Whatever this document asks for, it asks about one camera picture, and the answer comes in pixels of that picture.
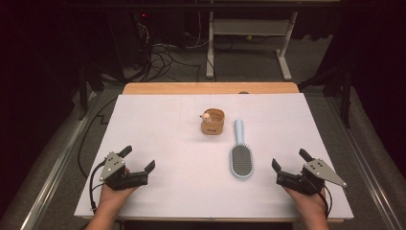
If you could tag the black stand leg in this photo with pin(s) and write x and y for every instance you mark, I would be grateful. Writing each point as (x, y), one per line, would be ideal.
(83, 92)
(345, 96)

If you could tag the wooden table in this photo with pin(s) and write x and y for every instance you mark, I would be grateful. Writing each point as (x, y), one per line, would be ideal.
(207, 87)

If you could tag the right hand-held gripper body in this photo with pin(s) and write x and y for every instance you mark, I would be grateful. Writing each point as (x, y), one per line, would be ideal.
(306, 182)

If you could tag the small yellow-green ball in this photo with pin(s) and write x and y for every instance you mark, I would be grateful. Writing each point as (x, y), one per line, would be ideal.
(248, 37)

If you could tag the metal floor rail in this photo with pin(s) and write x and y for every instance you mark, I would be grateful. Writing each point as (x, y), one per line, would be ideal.
(57, 166)
(367, 163)

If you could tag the light blue hairbrush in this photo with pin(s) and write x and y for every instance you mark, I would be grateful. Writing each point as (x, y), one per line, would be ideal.
(241, 159)

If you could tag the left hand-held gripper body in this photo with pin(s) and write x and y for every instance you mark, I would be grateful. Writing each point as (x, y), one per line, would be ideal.
(126, 179)

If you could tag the person's right hand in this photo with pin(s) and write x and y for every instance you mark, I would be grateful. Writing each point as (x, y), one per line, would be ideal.
(307, 204)

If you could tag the black computer tower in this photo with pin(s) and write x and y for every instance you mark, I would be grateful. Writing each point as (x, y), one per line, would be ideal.
(127, 35)

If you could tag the person's left hand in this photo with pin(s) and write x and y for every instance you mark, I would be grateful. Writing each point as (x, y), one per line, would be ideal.
(112, 199)

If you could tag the white metal desk frame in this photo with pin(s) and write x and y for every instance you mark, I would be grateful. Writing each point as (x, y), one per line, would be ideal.
(249, 27)

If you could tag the brown cup with small figure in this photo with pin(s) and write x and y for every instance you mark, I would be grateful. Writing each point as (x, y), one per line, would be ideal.
(213, 126)

